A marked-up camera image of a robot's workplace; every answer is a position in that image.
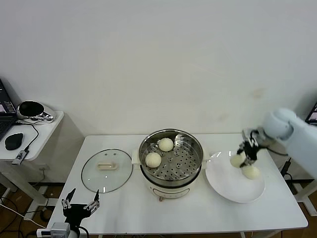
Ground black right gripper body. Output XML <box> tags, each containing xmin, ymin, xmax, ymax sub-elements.
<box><xmin>242</xmin><ymin>142</ymin><xmax>260</xmax><ymax>162</ymax></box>

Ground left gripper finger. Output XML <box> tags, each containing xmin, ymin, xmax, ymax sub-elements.
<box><xmin>61</xmin><ymin>188</ymin><xmax>77</xmax><ymax>210</ymax></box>
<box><xmin>83</xmin><ymin>189</ymin><xmax>101</xmax><ymax>214</ymax></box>

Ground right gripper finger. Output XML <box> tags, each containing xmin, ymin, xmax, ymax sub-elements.
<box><xmin>241</xmin><ymin>158</ymin><xmax>256</xmax><ymax>169</ymax></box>
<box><xmin>236</xmin><ymin>141</ymin><xmax>248</xmax><ymax>156</ymax></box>

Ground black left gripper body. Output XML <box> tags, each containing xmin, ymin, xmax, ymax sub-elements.
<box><xmin>62</xmin><ymin>203</ymin><xmax>91</xmax><ymax>227</ymax></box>

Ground white steamed baozi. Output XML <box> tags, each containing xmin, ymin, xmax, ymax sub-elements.
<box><xmin>242</xmin><ymin>165</ymin><xmax>261</xmax><ymax>180</ymax></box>
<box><xmin>229</xmin><ymin>154</ymin><xmax>246</xmax><ymax>169</ymax></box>
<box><xmin>158</xmin><ymin>137</ymin><xmax>174</xmax><ymax>152</ymax></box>
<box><xmin>145</xmin><ymin>152</ymin><xmax>162</xmax><ymax>168</ymax></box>

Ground round glass pot lid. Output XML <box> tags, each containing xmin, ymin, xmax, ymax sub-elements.
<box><xmin>81</xmin><ymin>148</ymin><xmax>134</xmax><ymax>194</ymax></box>

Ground perforated steel steamer basket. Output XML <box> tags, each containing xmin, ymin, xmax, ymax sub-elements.
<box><xmin>138</xmin><ymin>128</ymin><xmax>204</xmax><ymax>185</ymax></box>

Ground round brown floor object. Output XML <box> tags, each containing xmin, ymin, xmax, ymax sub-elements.
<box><xmin>41</xmin><ymin>209</ymin><xmax>53</xmax><ymax>223</ymax></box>

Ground white power strip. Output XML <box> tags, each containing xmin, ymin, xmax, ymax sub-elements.
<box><xmin>37</xmin><ymin>184</ymin><xmax>50</xmax><ymax>199</ymax></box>

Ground round white plate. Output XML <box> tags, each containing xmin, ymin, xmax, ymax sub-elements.
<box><xmin>205</xmin><ymin>150</ymin><xmax>266</xmax><ymax>204</ymax></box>

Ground silver usb hub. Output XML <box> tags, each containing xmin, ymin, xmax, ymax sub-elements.
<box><xmin>12</xmin><ymin>149</ymin><xmax>28</xmax><ymax>166</ymax></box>

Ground black open laptop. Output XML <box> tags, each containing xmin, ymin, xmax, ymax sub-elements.
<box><xmin>306</xmin><ymin>101</ymin><xmax>317</xmax><ymax>126</ymax></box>
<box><xmin>0</xmin><ymin>77</ymin><xmax>19</xmax><ymax>141</ymax></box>

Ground cream electric cooking pot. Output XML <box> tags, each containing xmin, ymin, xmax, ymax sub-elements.
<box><xmin>132</xmin><ymin>146</ymin><xmax>211</xmax><ymax>202</ymax></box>

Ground black computer mouse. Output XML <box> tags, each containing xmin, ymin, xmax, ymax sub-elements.
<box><xmin>5</xmin><ymin>132</ymin><xmax>25</xmax><ymax>151</ymax></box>

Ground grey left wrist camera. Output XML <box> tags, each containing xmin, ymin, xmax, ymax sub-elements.
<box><xmin>36</xmin><ymin>222</ymin><xmax>71</xmax><ymax>238</ymax></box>

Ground white and black cable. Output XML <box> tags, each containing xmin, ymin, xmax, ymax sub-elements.
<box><xmin>281</xmin><ymin>156</ymin><xmax>298</xmax><ymax>194</ymax></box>

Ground black floor cable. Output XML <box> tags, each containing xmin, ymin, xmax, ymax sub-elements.
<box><xmin>0</xmin><ymin>190</ymin><xmax>50</xmax><ymax>238</ymax></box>

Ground white floor cable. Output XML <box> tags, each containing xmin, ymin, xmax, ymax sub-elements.
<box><xmin>0</xmin><ymin>203</ymin><xmax>48</xmax><ymax>229</ymax></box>

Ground thin black usb cable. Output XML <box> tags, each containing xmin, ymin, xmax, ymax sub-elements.
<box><xmin>13</xmin><ymin>120</ymin><xmax>40</xmax><ymax>152</ymax></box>

